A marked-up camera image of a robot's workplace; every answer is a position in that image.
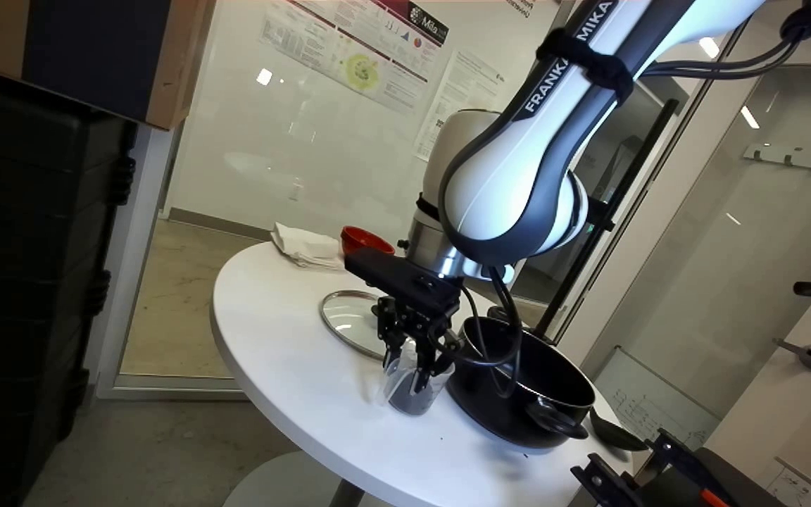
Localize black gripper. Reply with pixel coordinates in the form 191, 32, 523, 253
369, 280, 469, 380

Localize black-handled kitchen utensil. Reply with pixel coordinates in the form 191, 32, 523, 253
589, 411, 652, 453

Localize white folded cloth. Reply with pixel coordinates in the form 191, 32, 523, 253
267, 218, 350, 274

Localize clear plastic measuring jug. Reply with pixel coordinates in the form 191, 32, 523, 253
378, 332, 460, 421

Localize wall coat hook rail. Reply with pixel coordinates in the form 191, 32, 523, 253
740, 142, 811, 183

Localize white paper notice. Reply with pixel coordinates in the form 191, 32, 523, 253
416, 48, 512, 163

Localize white table pedestal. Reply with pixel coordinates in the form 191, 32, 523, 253
219, 449, 362, 507

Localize glass pot lid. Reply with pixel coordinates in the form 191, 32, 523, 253
315, 284, 393, 364

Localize red bowl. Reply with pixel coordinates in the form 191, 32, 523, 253
339, 222, 396, 271

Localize large cardboard box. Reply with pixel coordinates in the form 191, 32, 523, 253
0, 0, 223, 132

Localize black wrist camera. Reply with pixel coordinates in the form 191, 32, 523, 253
350, 249, 448, 291

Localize black cabinet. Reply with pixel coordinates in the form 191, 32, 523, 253
0, 60, 140, 507

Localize black cooking pot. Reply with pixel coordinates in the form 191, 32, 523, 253
446, 315, 602, 445

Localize wall poster red band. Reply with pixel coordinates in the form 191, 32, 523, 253
261, 0, 455, 119

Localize dark coffee beans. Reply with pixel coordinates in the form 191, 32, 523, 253
389, 370, 441, 417

